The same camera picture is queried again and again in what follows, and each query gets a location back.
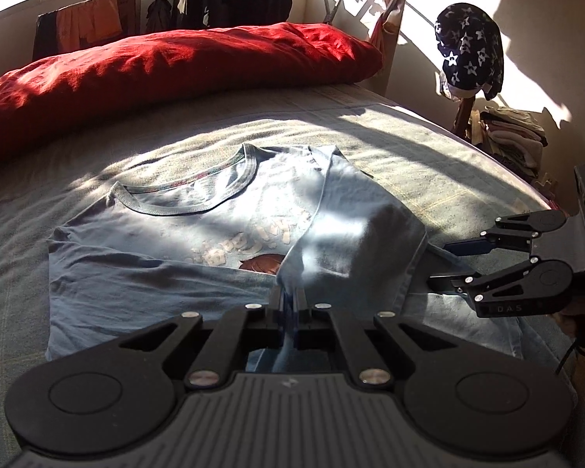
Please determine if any light blue cartoon t-shirt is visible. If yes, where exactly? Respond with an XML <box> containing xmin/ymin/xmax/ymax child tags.
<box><xmin>45</xmin><ymin>142</ymin><xmax>574</xmax><ymax>376</ymax></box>

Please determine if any stack of folded clothes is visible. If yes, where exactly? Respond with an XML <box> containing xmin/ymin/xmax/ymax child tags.
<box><xmin>466</xmin><ymin>106</ymin><xmax>548</xmax><ymax>182</ymax></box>

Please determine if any green plaid bed sheet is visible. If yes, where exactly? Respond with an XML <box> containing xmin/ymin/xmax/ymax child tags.
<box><xmin>0</xmin><ymin>86</ymin><xmax>585</xmax><ymax>467</ymax></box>

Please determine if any navy star-print garment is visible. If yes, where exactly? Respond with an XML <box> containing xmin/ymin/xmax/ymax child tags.
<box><xmin>434</xmin><ymin>3</ymin><xmax>504</xmax><ymax>100</ymax></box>

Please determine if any orange curtain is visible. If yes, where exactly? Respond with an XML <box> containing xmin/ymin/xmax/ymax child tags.
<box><xmin>370</xmin><ymin>0</ymin><xmax>406</xmax><ymax>95</ymax></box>

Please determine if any red duvet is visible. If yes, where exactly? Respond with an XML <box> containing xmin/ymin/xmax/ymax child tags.
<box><xmin>0</xmin><ymin>22</ymin><xmax>383</xmax><ymax>165</ymax></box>

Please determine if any wooden chair with orange cloth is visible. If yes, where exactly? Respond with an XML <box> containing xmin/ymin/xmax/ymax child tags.
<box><xmin>32</xmin><ymin>0</ymin><xmax>141</xmax><ymax>60</ymax></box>

